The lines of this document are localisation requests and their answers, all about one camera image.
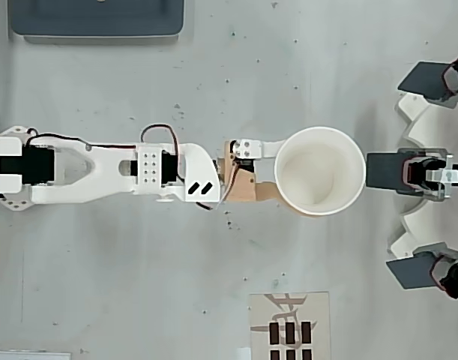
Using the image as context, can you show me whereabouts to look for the tan gripper with servo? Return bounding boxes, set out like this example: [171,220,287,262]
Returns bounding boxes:
[217,139,308,218]

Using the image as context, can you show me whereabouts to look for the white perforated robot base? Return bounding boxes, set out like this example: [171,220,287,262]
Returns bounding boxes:
[0,126,40,213]

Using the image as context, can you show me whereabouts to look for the printed paper mat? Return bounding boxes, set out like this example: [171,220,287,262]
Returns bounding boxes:
[249,291,331,360]

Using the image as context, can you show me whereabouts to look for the dark grey flat plate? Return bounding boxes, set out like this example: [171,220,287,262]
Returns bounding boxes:
[397,61,453,102]
[365,151,409,191]
[385,254,439,292]

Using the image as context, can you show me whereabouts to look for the white gear-shaped wheel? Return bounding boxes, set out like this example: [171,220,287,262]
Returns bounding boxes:
[385,93,458,263]

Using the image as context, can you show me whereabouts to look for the grey plastic tray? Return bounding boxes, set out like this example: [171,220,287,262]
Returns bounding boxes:
[7,0,185,44]

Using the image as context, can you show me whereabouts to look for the looped red black cable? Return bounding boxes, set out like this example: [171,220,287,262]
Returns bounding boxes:
[139,124,187,182]

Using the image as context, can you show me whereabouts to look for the long red black cable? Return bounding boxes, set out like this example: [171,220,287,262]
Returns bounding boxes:
[25,133,138,149]

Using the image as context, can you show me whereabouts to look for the black servo with grey bracket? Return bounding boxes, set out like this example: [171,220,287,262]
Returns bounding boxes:
[415,241,458,301]
[440,50,458,110]
[399,148,458,200]

